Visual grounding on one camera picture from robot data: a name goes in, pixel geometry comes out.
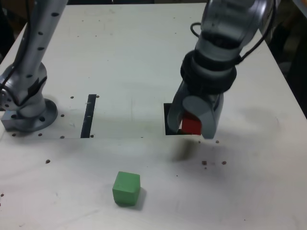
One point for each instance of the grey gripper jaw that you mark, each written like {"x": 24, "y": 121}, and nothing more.
{"x": 173, "y": 112}
{"x": 208, "y": 119}

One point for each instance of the green cube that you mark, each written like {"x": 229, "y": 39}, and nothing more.
{"x": 126, "y": 189}

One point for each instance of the black tape square outline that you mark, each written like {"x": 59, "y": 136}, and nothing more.
{"x": 166, "y": 107}

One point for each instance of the pale hanging cloth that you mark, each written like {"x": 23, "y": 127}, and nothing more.
{"x": 277, "y": 12}

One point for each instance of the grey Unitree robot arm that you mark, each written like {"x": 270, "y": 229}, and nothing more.
{"x": 26, "y": 115}

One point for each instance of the black tape strip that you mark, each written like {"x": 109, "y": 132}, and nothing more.
{"x": 88, "y": 115}

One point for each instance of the brown cardboard box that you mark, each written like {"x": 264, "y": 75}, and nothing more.
{"x": 12, "y": 21}

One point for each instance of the red cube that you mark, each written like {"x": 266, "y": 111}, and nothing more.
{"x": 190, "y": 125}

